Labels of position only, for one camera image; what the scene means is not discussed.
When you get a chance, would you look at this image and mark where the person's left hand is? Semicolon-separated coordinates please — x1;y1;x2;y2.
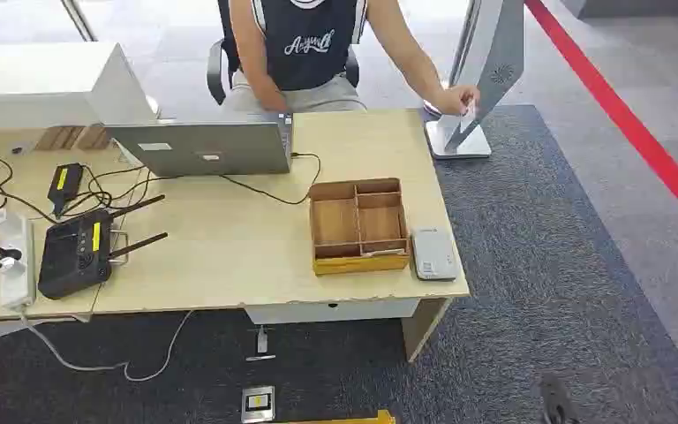
432;84;482;117

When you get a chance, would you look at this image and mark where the wooden card box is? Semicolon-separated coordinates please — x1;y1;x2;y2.
308;178;411;276

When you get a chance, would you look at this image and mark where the silver kiosk stand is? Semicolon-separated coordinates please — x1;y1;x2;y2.
423;0;526;160

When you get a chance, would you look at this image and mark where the person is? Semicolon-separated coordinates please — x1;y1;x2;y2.
222;0;482;117

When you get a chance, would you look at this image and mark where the white card reader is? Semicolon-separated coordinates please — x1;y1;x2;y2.
411;227;458;282

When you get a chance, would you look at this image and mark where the red floor tape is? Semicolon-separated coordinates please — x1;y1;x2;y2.
524;0;678;240

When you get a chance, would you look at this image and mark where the black office chair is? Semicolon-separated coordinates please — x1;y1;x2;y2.
207;0;369;107

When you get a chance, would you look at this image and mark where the white desk drawer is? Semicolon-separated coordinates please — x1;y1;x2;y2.
244;297;421;326

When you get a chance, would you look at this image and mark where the grey laptop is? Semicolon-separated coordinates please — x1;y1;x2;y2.
104;110;295;178

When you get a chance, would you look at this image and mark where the hanging drawer key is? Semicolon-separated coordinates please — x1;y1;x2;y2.
245;325;277;362

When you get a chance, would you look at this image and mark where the yellow bar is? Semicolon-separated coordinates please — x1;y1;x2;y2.
280;409;397;424

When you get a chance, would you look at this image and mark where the wooden block stack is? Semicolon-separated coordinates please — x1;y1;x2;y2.
77;124;113;151
34;125;86;152

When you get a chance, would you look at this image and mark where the steel floor socket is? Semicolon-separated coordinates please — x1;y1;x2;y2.
240;385;276;424

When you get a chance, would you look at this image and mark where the black power adapter yellow label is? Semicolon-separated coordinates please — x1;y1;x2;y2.
47;163;85;219

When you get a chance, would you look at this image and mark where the black remote controller with antennas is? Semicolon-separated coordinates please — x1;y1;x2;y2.
37;193;170;300

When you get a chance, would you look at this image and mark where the white cabinet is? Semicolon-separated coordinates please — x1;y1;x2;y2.
0;41;159;131

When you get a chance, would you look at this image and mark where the black plug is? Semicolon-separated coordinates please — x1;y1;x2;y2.
0;240;25;270

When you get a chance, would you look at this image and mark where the white power strip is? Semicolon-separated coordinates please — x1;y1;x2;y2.
0;211;37;311

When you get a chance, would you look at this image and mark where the black laptop cable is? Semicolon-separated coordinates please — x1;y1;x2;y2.
219;152;322;207

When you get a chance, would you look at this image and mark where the black cable tangle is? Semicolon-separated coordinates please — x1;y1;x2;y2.
0;150;159;270

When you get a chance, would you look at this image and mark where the white power strip cable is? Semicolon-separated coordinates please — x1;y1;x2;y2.
19;308;194;382

